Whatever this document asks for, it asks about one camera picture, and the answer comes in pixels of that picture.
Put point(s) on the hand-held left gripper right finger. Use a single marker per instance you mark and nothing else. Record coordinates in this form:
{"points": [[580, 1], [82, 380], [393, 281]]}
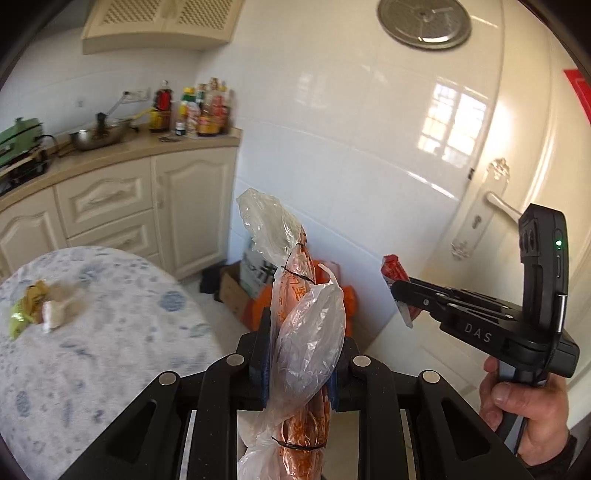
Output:
{"points": [[333, 387]]}

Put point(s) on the green electric pot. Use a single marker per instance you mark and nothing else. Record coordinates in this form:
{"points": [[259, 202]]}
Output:
{"points": [[18, 138]]}

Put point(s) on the person's right forearm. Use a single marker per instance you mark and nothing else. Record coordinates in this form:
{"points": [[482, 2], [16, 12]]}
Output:
{"points": [[554, 461]]}

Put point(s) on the cardboard box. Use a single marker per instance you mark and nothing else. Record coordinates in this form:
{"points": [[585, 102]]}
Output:
{"points": [[233, 295]]}

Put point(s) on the steel wok with spatula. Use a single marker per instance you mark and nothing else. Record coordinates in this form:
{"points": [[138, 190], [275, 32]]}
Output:
{"points": [[99, 136]]}

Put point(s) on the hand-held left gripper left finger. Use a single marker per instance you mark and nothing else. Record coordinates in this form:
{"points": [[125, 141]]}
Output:
{"points": [[264, 369]]}

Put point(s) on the dark sauce bottle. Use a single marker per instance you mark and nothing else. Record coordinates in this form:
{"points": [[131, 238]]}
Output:
{"points": [[161, 110]]}

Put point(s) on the person's right hand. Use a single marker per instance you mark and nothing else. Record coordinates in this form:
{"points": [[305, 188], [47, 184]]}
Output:
{"points": [[540, 415]]}

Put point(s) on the cream base cabinet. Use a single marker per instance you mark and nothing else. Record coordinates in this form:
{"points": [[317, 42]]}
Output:
{"points": [[198, 207]]}

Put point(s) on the orange sausage wrapper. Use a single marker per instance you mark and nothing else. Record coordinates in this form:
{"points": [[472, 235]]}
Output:
{"points": [[295, 286]]}

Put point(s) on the blue floral tablecloth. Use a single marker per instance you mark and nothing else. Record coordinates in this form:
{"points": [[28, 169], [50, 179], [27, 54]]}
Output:
{"points": [[115, 369]]}

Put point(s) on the white printed plastic bag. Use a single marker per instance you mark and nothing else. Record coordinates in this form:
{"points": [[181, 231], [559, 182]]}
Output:
{"points": [[258, 272]]}

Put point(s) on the cream small drawer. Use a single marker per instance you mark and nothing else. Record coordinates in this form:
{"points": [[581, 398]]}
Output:
{"points": [[115, 237]]}

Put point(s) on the white crumpled tissue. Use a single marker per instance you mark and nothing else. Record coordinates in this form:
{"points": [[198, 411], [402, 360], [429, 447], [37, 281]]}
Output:
{"points": [[57, 309]]}

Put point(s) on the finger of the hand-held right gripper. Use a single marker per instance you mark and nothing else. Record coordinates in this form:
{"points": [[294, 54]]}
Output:
{"points": [[480, 297], [415, 295]]}

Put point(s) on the round metal wall cover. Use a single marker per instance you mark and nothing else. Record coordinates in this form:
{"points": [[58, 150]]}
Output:
{"points": [[425, 21]]}

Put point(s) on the cream large drawer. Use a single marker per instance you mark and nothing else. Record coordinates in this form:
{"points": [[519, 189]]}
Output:
{"points": [[104, 198]]}

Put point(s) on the group of condiment bottles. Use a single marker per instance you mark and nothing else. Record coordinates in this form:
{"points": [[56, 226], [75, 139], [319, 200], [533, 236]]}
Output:
{"points": [[207, 110]]}

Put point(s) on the clear plastic bag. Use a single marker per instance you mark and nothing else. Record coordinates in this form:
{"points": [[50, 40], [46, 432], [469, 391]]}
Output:
{"points": [[268, 217]]}

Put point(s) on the black gas stove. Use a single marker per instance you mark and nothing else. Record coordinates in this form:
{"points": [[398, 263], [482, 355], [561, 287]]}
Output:
{"points": [[18, 177]]}

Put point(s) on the cream door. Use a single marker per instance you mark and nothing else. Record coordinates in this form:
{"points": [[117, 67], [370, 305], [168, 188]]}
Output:
{"points": [[531, 115]]}

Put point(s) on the white wall socket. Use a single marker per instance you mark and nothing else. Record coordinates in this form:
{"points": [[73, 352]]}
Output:
{"points": [[136, 94]]}

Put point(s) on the cream lattice wall cabinet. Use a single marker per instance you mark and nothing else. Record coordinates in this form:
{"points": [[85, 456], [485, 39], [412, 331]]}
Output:
{"points": [[161, 27]]}

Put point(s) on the orange plastic bag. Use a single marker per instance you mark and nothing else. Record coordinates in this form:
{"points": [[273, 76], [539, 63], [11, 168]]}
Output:
{"points": [[348, 304]]}

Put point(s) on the yellow green wrapper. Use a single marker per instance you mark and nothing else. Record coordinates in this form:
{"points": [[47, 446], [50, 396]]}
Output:
{"points": [[27, 309]]}

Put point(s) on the red door decoration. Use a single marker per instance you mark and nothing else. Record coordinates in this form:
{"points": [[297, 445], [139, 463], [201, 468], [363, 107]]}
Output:
{"points": [[579, 92]]}

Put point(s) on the red snack wrapper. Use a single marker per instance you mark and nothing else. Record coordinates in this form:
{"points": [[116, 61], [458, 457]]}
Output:
{"points": [[392, 267]]}

